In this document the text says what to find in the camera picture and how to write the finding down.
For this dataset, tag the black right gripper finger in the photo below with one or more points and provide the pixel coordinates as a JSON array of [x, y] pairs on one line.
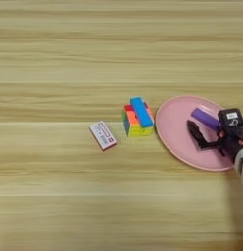
[[197, 135]]

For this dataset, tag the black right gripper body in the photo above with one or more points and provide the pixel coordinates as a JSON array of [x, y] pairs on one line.
[[233, 143]]

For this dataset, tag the purple rectangular block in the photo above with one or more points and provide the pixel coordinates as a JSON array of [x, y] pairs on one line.
[[206, 118]]

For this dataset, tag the white eraser with red edge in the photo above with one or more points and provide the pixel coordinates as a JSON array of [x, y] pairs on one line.
[[103, 135]]

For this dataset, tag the pink round plate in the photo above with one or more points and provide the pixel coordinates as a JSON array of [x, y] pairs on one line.
[[174, 130]]

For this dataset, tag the blue rectangular block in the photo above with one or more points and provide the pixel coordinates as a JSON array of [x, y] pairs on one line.
[[141, 112]]

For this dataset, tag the multicoloured puzzle cube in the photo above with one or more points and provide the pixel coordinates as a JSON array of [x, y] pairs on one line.
[[135, 125]]

